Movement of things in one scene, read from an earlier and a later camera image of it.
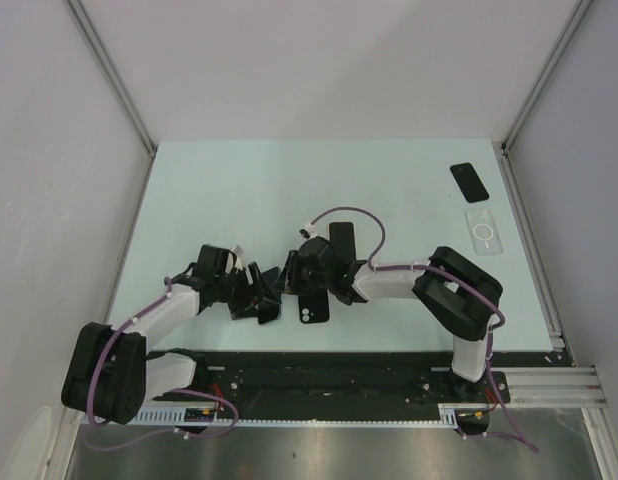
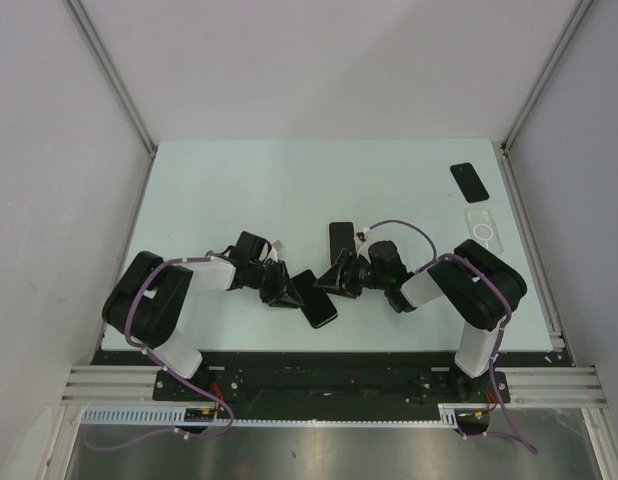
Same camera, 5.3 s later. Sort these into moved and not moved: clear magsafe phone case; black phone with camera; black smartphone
Moved: black phone with camera
Not moved: black smartphone; clear magsafe phone case
